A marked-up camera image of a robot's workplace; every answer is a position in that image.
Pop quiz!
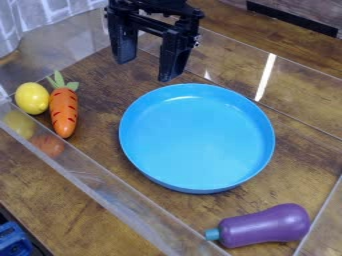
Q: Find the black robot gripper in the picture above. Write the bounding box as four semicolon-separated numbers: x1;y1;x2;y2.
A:
106;0;204;82

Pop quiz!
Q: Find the orange toy carrot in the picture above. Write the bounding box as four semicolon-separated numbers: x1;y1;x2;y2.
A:
47;71;79;138

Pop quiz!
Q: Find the blue round tray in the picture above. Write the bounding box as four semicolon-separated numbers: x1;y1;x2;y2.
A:
119;84;275;194

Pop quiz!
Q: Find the black baseboard strip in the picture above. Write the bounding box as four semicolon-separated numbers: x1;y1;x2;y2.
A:
246;0;338;38

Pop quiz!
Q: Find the white curtain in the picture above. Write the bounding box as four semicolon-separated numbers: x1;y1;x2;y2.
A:
0;0;108;58

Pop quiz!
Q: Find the yellow toy lemon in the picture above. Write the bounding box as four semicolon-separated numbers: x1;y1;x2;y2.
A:
15;82;50;115

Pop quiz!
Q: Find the purple toy eggplant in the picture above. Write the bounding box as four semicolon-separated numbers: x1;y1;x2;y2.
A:
204;203;310;248

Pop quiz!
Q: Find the blue plastic crate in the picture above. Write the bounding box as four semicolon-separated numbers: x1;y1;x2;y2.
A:
0;221;33;256

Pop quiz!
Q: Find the clear acrylic barrier wall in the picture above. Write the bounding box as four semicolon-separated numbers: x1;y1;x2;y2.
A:
0;4;342;256

